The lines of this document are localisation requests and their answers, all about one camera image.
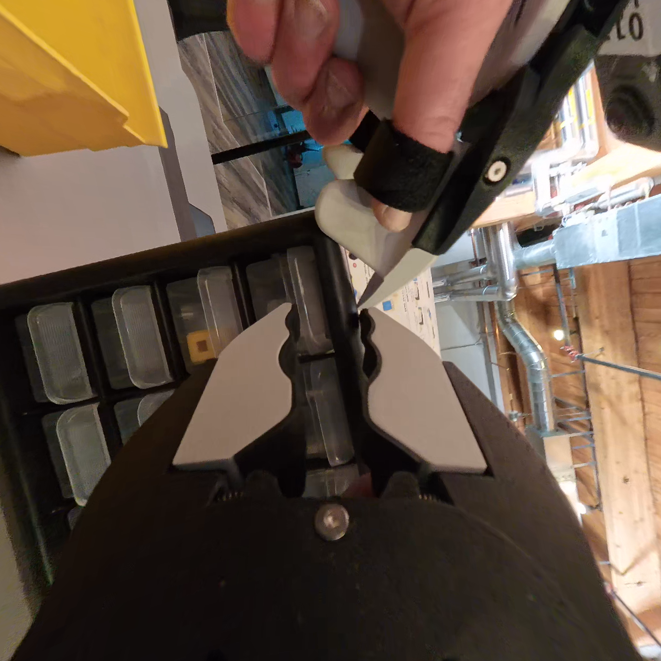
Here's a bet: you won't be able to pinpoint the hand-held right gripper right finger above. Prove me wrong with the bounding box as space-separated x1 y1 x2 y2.
356 306 489 475

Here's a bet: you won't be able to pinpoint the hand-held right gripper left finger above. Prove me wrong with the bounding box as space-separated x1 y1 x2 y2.
173 303 306 473

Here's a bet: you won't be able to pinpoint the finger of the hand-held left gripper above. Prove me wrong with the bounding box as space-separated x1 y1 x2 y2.
356 245 440 309

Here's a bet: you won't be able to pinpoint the clear plastic drawer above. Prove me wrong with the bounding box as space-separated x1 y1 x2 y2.
300 354 357 468

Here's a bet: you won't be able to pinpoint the black drawer cabinet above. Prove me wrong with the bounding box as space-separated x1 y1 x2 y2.
0 209 365 589

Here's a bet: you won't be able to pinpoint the set of clear cabinet drawers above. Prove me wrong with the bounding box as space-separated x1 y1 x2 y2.
15 245 357 527

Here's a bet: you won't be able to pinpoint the person's left hand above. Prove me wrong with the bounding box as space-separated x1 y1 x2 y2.
227 0 517 155

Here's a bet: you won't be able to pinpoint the printed instruction sheet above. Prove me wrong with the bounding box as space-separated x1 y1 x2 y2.
347 250 441 357

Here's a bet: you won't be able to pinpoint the silver ceiling pipes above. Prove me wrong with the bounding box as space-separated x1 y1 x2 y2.
433 257 517 303

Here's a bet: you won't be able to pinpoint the yellow square item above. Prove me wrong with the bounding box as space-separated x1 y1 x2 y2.
187 330 219 362

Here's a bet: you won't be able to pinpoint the black metal bar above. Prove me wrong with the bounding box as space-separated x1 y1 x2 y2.
211 130 312 166

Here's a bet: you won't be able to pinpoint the grey metal rod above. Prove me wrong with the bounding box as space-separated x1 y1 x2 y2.
576 351 661 384

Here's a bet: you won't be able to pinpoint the yellow plastic bin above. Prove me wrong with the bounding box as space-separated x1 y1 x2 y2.
0 0 168 157

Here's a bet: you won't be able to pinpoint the silver round air duct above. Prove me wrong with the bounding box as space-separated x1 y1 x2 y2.
483 222 558 434

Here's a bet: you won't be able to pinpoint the grey rectangular air duct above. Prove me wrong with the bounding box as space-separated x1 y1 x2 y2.
554 199 661 270

